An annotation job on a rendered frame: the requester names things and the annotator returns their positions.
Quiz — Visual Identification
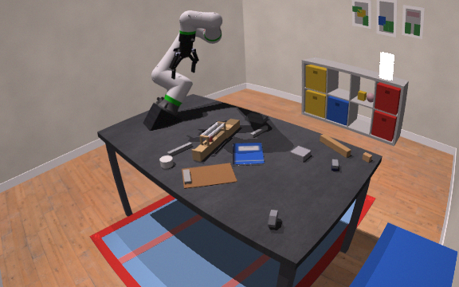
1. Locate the white short cylinder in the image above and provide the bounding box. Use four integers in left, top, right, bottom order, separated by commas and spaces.
160, 155, 174, 168

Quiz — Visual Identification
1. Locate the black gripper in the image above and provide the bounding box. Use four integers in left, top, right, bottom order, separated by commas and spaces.
169, 42, 199, 79

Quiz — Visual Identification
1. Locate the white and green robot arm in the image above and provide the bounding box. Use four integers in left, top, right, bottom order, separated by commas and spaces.
151, 10, 222, 116

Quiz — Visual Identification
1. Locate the white square stick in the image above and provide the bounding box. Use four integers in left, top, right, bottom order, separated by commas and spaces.
167, 142, 192, 156
250, 125, 268, 138

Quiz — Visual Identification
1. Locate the long tan wooden bar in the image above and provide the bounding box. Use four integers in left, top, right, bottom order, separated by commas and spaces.
320, 134, 351, 158

